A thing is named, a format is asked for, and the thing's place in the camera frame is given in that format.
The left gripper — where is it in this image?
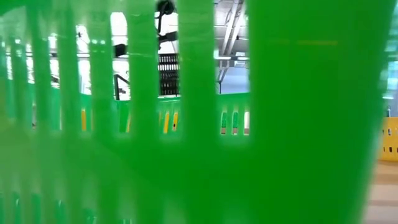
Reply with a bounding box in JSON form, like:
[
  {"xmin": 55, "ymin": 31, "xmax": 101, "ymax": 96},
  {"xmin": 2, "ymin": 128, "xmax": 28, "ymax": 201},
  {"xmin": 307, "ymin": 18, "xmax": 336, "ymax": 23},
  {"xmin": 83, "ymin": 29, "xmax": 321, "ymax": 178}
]
[{"xmin": 157, "ymin": 30, "xmax": 180, "ymax": 44}]

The black plastic basket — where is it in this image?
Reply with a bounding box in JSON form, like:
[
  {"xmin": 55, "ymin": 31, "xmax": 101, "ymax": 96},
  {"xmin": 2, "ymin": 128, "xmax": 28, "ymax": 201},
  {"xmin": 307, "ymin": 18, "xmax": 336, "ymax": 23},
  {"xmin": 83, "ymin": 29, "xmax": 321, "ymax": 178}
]
[{"xmin": 157, "ymin": 53, "xmax": 180, "ymax": 96}]

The green plastic basket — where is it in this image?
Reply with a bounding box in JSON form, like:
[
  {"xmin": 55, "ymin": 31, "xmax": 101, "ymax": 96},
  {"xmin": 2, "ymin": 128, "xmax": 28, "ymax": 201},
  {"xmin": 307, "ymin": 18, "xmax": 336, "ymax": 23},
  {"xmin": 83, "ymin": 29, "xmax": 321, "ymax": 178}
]
[{"xmin": 0, "ymin": 0, "xmax": 398, "ymax": 224}]

